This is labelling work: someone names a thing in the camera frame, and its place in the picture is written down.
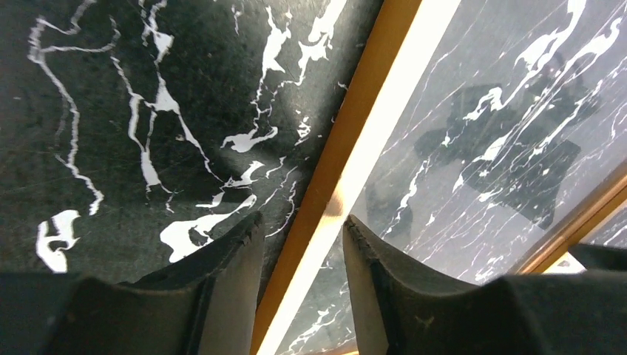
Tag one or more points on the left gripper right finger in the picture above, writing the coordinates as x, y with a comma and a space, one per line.
402, 306

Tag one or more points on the clear acrylic sheet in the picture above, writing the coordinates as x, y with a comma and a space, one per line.
519, 116

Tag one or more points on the printed photo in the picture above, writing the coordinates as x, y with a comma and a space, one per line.
566, 264

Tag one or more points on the brown wooden photo frame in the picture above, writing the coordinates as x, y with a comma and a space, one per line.
306, 301

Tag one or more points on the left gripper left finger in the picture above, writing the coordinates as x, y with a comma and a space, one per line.
202, 304

